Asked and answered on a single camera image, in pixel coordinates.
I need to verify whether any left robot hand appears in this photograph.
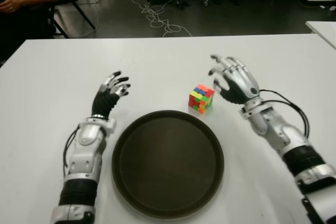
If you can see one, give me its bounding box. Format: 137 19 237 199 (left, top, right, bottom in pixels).
91 70 131 119

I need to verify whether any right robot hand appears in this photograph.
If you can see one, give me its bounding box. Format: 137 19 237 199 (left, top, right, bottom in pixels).
208 54 264 104

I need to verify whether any multicoloured Rubik's cube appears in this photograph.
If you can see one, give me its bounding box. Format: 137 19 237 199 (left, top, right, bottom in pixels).
188 84 215 114

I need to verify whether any dark brown round plate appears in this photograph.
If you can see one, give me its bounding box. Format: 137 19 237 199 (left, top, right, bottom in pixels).
111 110 225 219

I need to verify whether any white side table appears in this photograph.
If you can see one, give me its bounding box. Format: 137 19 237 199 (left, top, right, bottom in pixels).
306 20 336 50

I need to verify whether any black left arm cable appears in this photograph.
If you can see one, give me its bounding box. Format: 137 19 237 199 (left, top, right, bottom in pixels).
62 125 81 177

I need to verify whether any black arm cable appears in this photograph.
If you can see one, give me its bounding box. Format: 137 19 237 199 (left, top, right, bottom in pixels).
62 125 81 177
258 89 310 138

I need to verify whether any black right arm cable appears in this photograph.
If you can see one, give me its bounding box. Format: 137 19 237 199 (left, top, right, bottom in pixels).
258 89 310 138

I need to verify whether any tangled white floor cable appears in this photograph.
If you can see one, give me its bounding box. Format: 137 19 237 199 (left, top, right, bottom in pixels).
131 0 194 38

